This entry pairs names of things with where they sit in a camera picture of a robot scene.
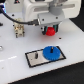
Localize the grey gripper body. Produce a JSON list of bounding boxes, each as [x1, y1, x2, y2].
[[38, 12, 65, 26]]

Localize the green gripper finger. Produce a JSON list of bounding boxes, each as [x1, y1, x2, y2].
[[41, 26, 47, 35], [56, 24, 60, 32]]

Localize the blue gear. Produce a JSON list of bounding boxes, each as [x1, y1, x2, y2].
[[43, 46, 60, 61]]

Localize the red gear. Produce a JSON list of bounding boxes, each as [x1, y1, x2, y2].
[[46, 27, 55, 36]]

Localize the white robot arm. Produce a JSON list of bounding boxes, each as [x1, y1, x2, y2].
[[23, 0, 69, 35]]

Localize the beige electrical connector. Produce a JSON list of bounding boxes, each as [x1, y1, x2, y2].
[[14, 23, 24, 37]]

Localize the black cable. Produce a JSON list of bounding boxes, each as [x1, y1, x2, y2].
[[0, 6, 39, 26]]

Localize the black base plate with pegs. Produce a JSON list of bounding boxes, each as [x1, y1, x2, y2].
[[25, 46, 65, 68]]

